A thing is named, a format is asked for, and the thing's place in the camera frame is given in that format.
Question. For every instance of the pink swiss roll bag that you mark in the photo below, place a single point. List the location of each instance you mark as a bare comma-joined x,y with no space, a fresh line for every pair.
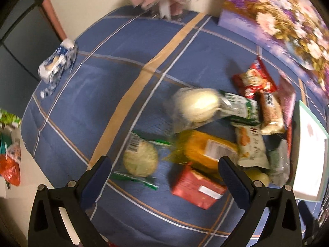
287,96

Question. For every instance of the yellow jelly cup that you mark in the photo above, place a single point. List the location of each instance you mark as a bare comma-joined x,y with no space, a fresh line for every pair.
255,174

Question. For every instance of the floral painting canvas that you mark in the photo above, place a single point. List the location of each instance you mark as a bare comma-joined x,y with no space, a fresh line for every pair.
291,30

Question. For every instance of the red biscuit snack bag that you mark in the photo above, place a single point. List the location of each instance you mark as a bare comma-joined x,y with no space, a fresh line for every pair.
255,79

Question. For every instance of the blue white crumpled wrapper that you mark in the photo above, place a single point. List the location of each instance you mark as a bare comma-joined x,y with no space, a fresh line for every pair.
51,70

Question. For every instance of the white green cracker packet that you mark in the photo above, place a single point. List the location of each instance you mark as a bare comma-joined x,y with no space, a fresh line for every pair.
279,164

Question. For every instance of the white tray teal rim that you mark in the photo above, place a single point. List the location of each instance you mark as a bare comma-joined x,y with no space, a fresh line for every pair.
309,155

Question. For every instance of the small red snack box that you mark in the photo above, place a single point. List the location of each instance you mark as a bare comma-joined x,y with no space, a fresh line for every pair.
196,188

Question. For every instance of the beige bread packet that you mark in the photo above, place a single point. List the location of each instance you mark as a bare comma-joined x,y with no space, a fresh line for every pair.
271,113

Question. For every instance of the blue plaid tablecloth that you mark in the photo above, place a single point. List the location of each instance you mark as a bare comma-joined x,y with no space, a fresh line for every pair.
127,66

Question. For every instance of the yellow orange snack bag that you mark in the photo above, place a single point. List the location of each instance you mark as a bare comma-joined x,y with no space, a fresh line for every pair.
201,150

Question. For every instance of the green round cookie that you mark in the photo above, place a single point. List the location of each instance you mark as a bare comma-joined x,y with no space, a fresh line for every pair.
140,159

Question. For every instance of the clear white bun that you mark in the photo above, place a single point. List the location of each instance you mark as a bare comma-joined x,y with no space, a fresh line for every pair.
190,108

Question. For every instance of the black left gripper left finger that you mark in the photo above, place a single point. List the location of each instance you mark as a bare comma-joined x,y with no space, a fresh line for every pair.
46,227

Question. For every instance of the colourful snack bags on floor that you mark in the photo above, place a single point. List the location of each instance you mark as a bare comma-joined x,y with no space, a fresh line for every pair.
10,149

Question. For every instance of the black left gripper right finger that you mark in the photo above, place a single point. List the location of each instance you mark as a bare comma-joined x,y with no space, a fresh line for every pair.
282,228

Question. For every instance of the red patterned wafer pack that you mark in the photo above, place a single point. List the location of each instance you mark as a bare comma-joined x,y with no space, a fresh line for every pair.
289,139

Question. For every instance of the white peach cake packet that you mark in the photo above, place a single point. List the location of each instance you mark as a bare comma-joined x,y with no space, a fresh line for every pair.
251,146

